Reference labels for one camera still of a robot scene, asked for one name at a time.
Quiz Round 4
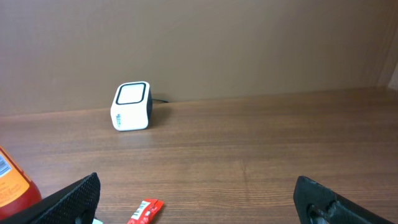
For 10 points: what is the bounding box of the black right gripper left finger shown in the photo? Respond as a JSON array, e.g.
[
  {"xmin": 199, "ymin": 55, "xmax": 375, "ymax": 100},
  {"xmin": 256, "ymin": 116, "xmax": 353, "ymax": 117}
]
[{"xmin": 1, "ymin": 172, "xmax": 101, "ymax": 224}]

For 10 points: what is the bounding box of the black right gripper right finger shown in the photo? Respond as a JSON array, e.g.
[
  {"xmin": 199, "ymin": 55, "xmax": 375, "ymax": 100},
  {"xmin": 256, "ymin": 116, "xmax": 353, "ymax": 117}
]
[{"xmin": 293, "ymin": 176, "xmax": 392, "ymax": 224}]

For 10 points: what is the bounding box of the sriracha chilli sauce bottle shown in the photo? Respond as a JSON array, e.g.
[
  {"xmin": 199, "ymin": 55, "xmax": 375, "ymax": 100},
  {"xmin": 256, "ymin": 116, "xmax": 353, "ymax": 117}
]
[{"xmin": 0, "ymin": 148, "xmax": 42, "ymax": 220}]

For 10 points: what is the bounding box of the white barcode scanner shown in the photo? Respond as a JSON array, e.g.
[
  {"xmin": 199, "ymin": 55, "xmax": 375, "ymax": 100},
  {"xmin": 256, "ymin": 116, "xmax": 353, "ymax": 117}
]
[{"xmin": 110, "ymin": 81, "xmax": 153, "ymax": 131}]

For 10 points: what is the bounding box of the red stick sachet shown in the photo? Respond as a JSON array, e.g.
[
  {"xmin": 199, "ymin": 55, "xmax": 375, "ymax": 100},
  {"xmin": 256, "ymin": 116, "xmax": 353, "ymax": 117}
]
[{"xmin": 127, "ymin": 198, "xmax": 164, "ymax": 224}]

